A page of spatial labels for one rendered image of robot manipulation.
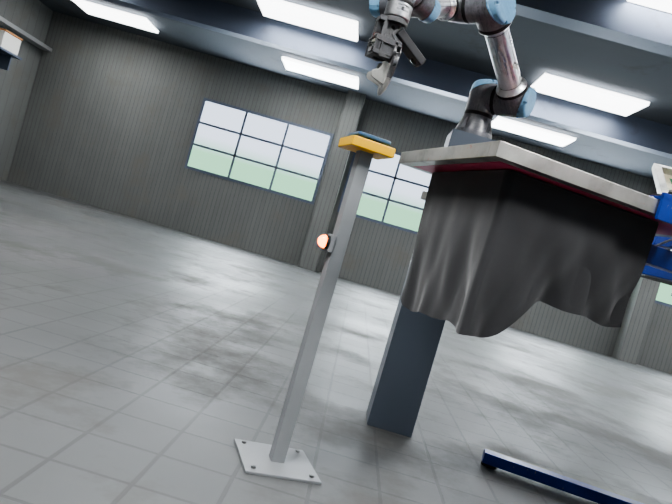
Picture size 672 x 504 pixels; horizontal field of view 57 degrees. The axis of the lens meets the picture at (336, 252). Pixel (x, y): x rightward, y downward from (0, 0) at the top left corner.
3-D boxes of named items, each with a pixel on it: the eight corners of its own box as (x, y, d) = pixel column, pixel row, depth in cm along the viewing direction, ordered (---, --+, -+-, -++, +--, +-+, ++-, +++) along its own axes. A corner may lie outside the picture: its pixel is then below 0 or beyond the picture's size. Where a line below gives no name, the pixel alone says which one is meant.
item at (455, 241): (460, 336, 153) (510, 168, 152) (392, 303, 196) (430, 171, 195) (471, 339, 154) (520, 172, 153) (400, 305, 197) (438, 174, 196)
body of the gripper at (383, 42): (363, 58, 178) (374, 17, 177) (389, 69, 180) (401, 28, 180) (372, 53, 170) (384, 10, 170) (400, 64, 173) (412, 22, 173)
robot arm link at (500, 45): (506, 101, 251) (473, -21, 213) (542, 104, 241) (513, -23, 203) (493, 122, 247) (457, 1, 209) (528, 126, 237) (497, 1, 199)
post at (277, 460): (244, 473, 165) (344, 125, 163) (233, 440, 186) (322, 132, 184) (321, 485, 172) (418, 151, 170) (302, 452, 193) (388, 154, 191)
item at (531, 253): (468, 336, 154) (517, 171, 153) (461, 332, 157) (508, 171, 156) (613, 372, 168) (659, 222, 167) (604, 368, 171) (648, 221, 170)
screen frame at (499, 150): (495, 156, 143) (500, 140, 143) (398, 163, 198) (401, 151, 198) (740, 245, 167) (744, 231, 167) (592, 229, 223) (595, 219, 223)
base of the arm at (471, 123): (450, 136, 256) (457, 113, 256) (486, 146, 256) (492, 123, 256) (456, 129, 241) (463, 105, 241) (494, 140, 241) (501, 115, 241)
